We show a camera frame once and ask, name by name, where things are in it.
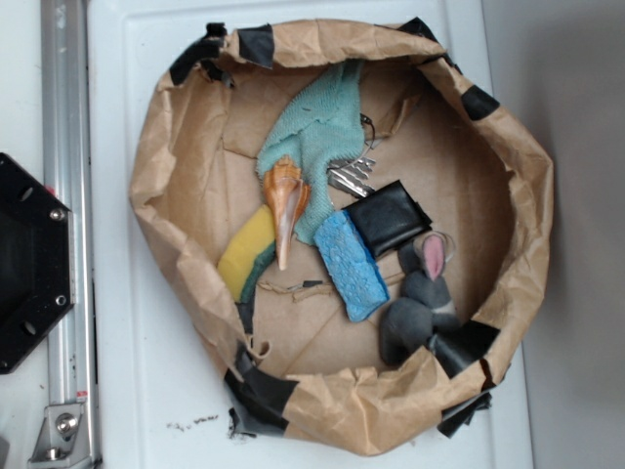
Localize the blue sponge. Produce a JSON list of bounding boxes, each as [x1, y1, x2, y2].
[[314, 210, 390, 322]]

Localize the orange conch seashell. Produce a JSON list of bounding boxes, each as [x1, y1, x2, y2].
[[263, 154, 311, 271]]

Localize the yellow green sponge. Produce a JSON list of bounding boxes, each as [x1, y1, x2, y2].
[[218, 204, 275, 303]]

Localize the black leather wallet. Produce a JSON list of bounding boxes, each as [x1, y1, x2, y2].
[[345, 181, 432, 258]]

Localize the teal terry cloth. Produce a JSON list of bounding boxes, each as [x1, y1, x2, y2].
[[257, 60, 364, 245]]

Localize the brown paper bag bin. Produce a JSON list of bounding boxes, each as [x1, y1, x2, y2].
[[130, 20, 554, 455]]

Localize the gray plush bunny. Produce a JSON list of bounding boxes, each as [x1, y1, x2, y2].
[[379, 231, 460, 365]]

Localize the silver keys on ring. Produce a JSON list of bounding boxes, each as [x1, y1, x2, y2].
[[326, 112, 378, 198]]

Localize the aluminum extrusion rail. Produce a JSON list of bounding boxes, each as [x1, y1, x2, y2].
[[41, 1, 102, 468]]

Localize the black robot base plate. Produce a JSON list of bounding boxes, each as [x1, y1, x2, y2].
[[0, 153, 73, 375]]

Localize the metal corner bracket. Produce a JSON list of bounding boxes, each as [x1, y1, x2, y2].
[[27, 403, 93, 468]]

